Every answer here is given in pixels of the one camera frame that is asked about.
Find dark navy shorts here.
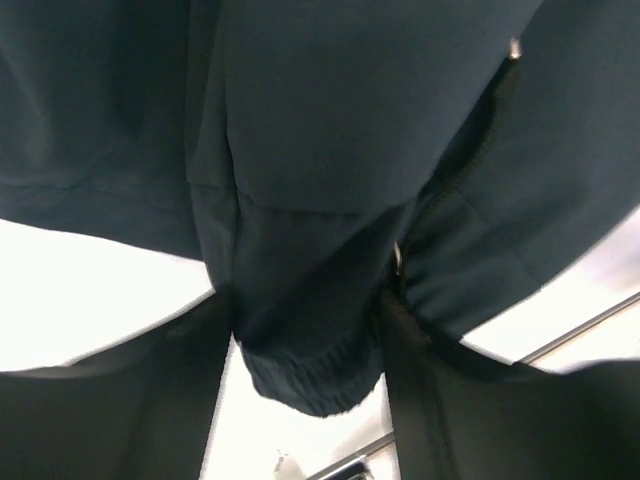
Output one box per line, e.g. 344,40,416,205
1,1,639,417

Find aluminium table edge rail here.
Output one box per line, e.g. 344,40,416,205
309,292,639,479

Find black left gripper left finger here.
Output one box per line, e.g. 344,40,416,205
1,290,231,480

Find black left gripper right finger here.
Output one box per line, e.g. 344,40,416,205
377,291,639,479

